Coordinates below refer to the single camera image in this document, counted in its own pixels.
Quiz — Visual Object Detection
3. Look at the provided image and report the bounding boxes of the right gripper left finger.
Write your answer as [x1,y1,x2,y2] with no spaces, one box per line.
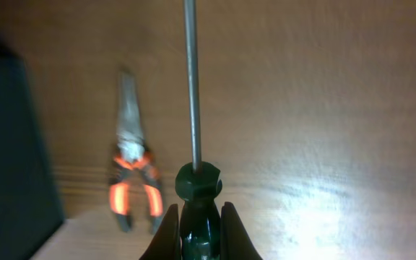
[139,204,181,260]

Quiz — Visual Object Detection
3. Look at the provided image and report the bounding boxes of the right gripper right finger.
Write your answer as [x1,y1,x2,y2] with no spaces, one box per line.
[220,201,262,260]

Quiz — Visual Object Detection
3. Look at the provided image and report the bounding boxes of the green handled screwdriver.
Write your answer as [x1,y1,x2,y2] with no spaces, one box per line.
[175,0,222,259]

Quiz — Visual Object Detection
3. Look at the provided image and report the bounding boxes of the orange black needle-nose pliers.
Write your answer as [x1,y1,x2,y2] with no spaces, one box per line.
[108,70,164,234]

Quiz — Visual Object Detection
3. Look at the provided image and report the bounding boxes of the black open cardboard box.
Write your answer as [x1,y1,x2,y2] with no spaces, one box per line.
[0,40,65,259]

